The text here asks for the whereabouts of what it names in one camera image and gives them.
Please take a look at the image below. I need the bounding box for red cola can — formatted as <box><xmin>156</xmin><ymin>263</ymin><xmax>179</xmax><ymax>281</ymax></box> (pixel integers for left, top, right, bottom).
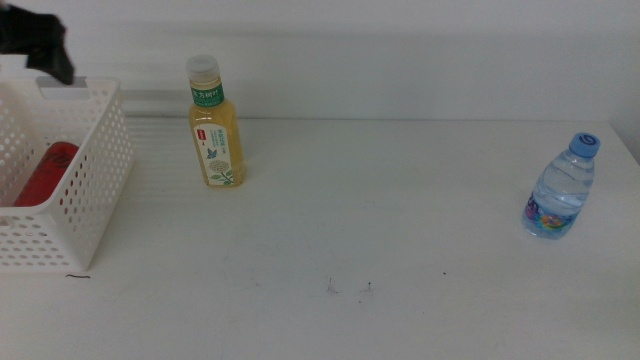
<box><xmin>13</xmin><ymin>141</ymin><xmax>81</xmax><ymax>208</ymax></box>

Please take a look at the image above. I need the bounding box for yellow tea bottle green label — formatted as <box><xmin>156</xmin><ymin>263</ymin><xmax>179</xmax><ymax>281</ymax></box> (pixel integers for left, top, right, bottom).
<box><xmin>185</xmin><ymin>54</ymin><xmax>246</xmax><ymax>189</ymax></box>

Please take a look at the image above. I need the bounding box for small water bottle blue cap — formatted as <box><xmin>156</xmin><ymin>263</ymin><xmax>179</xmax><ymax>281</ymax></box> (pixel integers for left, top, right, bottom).
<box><xmin>522</xmin><ymin>131</ymin><xmax>602</xmax><ymax>240</ymax></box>

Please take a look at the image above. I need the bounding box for white perforated plastic basket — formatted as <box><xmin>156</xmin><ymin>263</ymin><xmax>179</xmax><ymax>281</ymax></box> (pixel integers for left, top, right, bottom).
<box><xmin>0</xmin><ymin>77</ymin><xmax>136</xmax><ymax>273</ymax></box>

